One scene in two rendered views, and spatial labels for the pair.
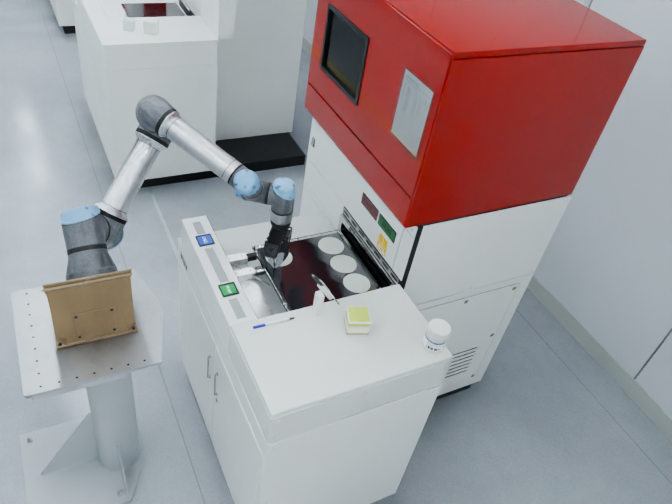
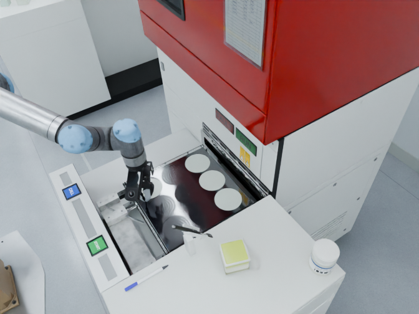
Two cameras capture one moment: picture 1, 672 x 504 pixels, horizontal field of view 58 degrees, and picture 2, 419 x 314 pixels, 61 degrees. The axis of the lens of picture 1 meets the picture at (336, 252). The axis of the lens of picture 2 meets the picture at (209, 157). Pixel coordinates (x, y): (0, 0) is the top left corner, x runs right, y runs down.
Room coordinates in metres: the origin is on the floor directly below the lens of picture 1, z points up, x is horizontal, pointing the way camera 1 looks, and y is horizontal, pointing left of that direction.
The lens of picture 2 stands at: (0.85, -0.09, 1.97)
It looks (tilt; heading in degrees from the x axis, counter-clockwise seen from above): 47 degrees down; 4
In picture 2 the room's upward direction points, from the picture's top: 4 degrees counter-clockwise
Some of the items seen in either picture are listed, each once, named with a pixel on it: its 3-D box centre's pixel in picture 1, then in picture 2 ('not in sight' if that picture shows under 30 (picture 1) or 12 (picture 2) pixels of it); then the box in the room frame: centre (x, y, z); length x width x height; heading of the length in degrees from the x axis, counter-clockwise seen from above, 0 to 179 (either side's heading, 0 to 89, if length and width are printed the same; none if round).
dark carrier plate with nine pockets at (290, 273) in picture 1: (317, 269); (187, 193); (1.66, 0.05, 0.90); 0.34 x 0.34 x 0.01; 33
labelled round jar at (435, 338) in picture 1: (436, 336); (323, 257); (1.33, -0.36, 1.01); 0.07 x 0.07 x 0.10
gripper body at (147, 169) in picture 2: (279, 231); (139, 169); (1.64, 0.21, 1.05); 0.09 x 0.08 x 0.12; 177
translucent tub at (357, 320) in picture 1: (357, 321); (234, 256); (1.35, -0.11, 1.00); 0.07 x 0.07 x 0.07; 14
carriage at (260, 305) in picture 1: (250, 295); (126, 236); (1.50, 0.27, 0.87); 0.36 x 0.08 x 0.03; 33
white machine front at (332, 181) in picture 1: (352, 202); (209, 118); (1.94, -0.03, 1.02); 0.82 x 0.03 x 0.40; 33
